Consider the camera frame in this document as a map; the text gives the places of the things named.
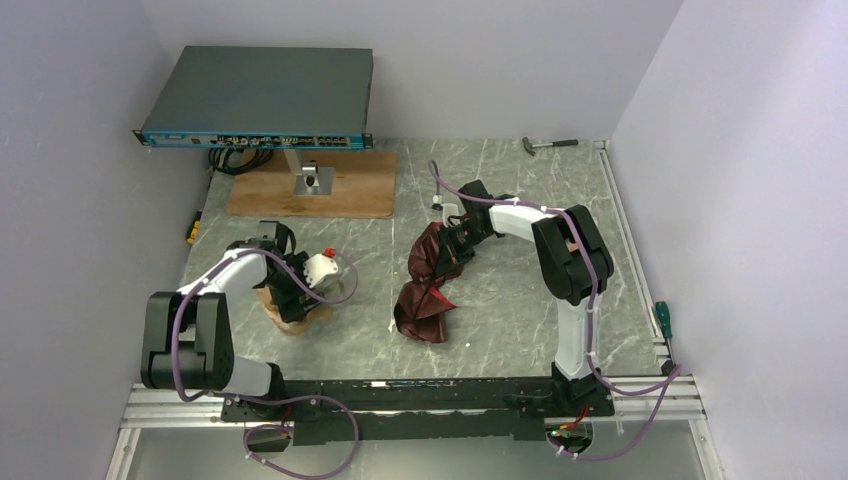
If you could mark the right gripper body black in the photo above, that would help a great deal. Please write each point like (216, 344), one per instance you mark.
(459, 241)

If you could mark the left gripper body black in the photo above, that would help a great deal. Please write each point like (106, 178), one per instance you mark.
(286, 289)

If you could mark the tan satin ribbon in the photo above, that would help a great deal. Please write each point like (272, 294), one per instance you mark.
(321, 312)

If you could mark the maroon paper bouquet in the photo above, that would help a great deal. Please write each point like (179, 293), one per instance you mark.
(419, 312)

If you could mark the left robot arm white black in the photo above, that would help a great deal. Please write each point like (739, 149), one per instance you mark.
(188, 342)

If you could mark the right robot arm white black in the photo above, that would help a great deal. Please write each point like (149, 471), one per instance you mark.
(574, 261)

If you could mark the wooden board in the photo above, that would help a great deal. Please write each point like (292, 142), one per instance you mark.
(361, 185)

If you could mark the yellow black tool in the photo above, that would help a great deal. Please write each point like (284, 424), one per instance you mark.
(193, 228)

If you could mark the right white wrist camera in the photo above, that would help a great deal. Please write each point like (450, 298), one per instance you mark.
(448, 211)

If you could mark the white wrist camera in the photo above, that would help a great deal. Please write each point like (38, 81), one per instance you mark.
(321, 270)
(448, 211)

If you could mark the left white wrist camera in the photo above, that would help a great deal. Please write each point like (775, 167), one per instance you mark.
(321, 270)

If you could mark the hammer with black handle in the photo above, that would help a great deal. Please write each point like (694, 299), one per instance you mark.
(531, 148)

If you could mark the metal stand bracket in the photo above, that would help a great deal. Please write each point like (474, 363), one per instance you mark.
(311, 179)

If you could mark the green handled screwdriver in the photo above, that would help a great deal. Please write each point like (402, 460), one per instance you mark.
(664, 320)

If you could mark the grey blue network switch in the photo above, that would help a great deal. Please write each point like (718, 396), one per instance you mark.
(263, 98)

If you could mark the aluminium rail frame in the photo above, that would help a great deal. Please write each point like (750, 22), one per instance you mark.
(521, 408)

